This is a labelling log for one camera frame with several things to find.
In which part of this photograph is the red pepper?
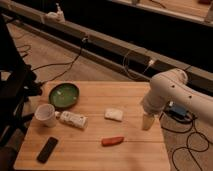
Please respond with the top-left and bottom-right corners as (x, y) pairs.
(101, 136), (124, 147)

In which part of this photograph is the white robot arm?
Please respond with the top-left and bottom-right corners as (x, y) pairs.
(141, 68), (213, 130)

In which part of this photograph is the blue power box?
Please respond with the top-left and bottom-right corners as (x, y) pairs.
(169, 103), (187, 117)

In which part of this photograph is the white tube bottle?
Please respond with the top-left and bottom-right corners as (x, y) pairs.
(55, 111), (87, 129)

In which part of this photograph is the green bowl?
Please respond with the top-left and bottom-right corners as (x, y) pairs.
(48, 83), (80, 109)

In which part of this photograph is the black remote control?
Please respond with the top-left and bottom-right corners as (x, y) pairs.
(37, 137), (58, 163)

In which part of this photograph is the white cup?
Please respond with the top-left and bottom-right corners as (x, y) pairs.
(35, 104), (57, 127)

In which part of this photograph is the black office chair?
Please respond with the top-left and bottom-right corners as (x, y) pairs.
(0, 14), (42, 147)

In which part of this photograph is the black cable right floor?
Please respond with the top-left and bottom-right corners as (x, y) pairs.
(159, 111), (213, 171)

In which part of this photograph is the white cable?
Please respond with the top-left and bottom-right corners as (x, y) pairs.
(121, 47), (156, 81)

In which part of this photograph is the black floor cable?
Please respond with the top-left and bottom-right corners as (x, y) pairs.
(31, 39), (88, 84)

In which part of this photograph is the white object on rail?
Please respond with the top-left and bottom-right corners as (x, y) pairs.
(45, 4), (65, 22)

